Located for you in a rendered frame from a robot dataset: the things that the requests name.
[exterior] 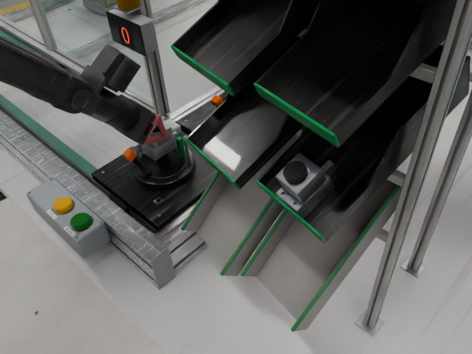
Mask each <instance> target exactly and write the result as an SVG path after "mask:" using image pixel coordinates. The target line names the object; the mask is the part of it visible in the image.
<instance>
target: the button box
mask: <svg viewBox="0 0 472 354"><path fill-rule="evenodd" d="M27 197H28V199H29V201H30V202H31V204H32V206H33V208H34V210H35V211H36V212H37V213H38V214H39V215H40V216H41V217H42V218H43V219H44V220H45V221H46V222H47V223H48V224H49V225H50V226H51V227H52V228H53V229H54V230H55V231H56V232H57V233H58V234H59V235H60V236H61V237H62V238H63V239H64V240H65V241H66V242H67V243H68V244H69V245H70V246H71V247H72V248H73V249H74V250H75V251H76V252H77V253H78V254H79V255H80V256H81V257H82V258H86V257H88V256H90V255H91V254H92V253H93V252H95V251H96V250H98V249H99V248H101V247H102V246H103V245H104V244H106V243H108V242H109V241H110V240H111V237H110V234H109V232H108V230H107V227H106V224H105V222H104V221H103V220H102V219H101V218H99V217H98V216H97V215H96V214H95V213H93V212H92V210H90V209H89V208H88V207H87V206H86V205H85V204H83V203H82V202H81V201H80V200H78V199H77V198H76V197H75V196H74V195H73V194H72V193H71V192H70V191H69V190H67V189H66V188H65V187H64V186H62V185H61V184H60V183H59V182H58V181H57V180H56V179H55V178H51V179H50V180H48V181H46V182H45V183H42V184H41V185H39V186H38V187H36V188H35V189H33V190H30V191H29V192H28V193H27ZM61 197H69V198H70V199H71V200H72V203H73V205H72V208H71V209H70V210H69V211H67V212H65V213H61V214H60V213H57V212H55V211H54V209H53V203H54V201H56V200H57V199H59V198H61ZM79 213H87V214H88V215H89V216H90V218H91V223H90V225H89V226H88V227H87V228H84V229H82V230H75V229H74V228H72V226H71V224H70V220H71V218H72V217H73V216H74V215H76V214H79Z"/></svg>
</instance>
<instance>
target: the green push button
mask: <svg viewBox="0 0 472 354"><path fill-rule="evenodd" d="M90 223H91V218H90V216H89V215H88V214H87V213H79V214H76V215H74V216H73V217H72V218H71V220H70V224H71V226H72V228H74V229H75V230H82V229H84V228H87V227H88V226H89V225H90Z"/></svg>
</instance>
